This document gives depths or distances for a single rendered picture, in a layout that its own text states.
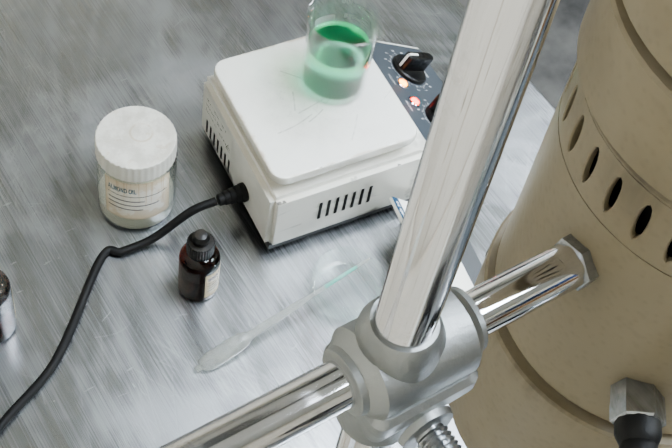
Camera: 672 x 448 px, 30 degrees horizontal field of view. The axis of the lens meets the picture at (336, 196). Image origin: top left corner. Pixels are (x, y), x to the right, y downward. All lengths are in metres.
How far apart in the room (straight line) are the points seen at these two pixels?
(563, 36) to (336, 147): 0.84
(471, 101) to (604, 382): 0.16
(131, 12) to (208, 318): 0.31
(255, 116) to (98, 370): 0.21
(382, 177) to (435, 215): 0.68
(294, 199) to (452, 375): 0.59
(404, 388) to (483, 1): 0.12
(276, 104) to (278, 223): 0.09
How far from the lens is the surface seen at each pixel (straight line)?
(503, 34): 0.21
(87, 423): 0.88
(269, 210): 0.90
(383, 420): 0.31
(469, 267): 0.96
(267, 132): 0.91
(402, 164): 0.93
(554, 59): 1.67
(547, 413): 0.40
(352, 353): 0.30
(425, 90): 1.01
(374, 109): 0.93
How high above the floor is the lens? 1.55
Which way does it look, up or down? 54 degrees down
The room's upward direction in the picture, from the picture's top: 12 degrees clockwise
